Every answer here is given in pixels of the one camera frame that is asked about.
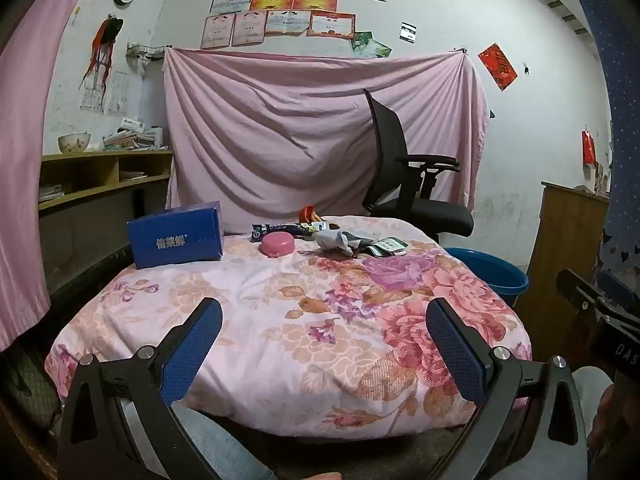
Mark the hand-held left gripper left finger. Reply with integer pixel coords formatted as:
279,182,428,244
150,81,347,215
59,297,223,480

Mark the person's left leg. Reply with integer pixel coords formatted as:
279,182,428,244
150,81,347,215
170,402,281,480

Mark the dark blue snack wrapper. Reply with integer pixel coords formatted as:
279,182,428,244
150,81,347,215
250,222,321,240

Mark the wooden shelf unit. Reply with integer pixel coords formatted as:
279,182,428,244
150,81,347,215
37,149,175,218

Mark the paper wall calendar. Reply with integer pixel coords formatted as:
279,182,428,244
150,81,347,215
79,71,132,117

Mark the blue dotted curtain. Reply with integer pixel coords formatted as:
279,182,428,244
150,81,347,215
570,0,640,281

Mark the person's right hand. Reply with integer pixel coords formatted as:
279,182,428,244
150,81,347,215
587,382,640,461

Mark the pink curtain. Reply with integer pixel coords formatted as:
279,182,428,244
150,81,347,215
0,0,103,353

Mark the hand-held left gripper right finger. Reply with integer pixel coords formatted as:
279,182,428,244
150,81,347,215
426,297,590,480

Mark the red wall poster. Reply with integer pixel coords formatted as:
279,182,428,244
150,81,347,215
477,43,518,92

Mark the wooden cabinet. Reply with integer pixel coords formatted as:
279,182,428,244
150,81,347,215
515,181,611,356

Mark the black office chair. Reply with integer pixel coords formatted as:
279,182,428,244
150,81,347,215
361,88,475,246

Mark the floral ceramic bowl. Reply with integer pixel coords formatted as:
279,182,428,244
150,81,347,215
57,132,92,155

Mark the red hanging ornament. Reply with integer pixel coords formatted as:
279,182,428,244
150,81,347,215
581,127,597,166

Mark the red tassel decoration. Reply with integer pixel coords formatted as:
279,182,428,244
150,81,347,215
80,16,125,106

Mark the pink floral blanket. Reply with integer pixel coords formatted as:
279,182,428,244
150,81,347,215
44,215,533,443

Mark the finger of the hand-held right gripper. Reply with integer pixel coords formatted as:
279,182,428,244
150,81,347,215
598,271,640,313
556,268,608,313

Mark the pink round case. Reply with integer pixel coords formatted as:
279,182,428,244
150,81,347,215
259,232,296,258

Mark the green and white packet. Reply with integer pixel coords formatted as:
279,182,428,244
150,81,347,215
367,237,408,257

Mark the group of wall certificates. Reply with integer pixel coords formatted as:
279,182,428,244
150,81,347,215
200,0,388,51

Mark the hanging pink sheet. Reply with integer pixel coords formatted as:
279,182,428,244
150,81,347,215
162,46,491,235

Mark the green wall photo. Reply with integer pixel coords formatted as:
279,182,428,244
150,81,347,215
351,31,391,59

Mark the blue cardboard box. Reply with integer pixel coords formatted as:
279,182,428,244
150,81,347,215
126,201,224,270

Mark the blue plastic basin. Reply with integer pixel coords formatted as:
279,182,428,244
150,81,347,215
442,247,530,308

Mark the white tissue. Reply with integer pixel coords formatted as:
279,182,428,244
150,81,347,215
314,229,373,260

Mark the metal wall rack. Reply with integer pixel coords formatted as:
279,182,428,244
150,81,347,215
125,42,173,61

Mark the stack of books and papers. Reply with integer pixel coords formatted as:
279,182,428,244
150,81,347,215
102,119,163,151

